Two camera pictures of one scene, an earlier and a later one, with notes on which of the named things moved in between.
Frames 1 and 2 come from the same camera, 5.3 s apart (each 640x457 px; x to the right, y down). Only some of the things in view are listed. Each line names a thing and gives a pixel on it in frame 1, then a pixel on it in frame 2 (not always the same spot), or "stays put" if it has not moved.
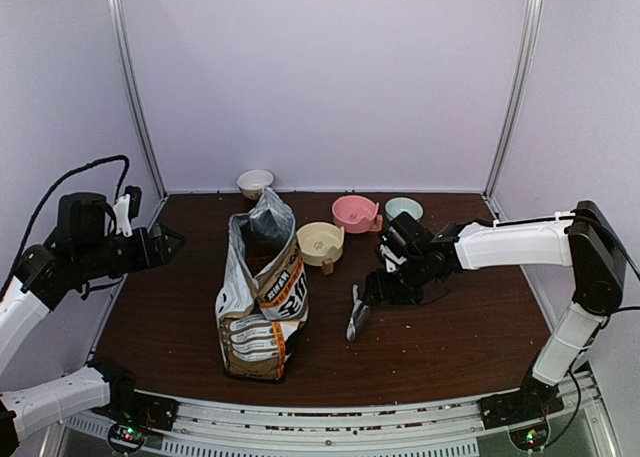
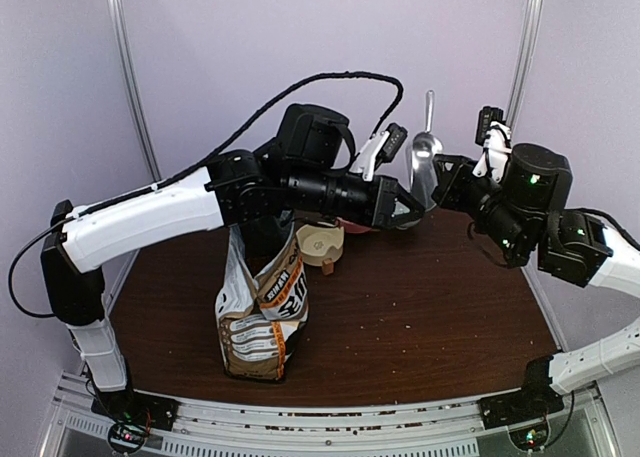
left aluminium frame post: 146,128 stays put
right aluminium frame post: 527,41 stays put
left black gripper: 157,254 -> 383,215
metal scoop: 360,315 -> 422,150
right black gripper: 380,291 -> 447,188
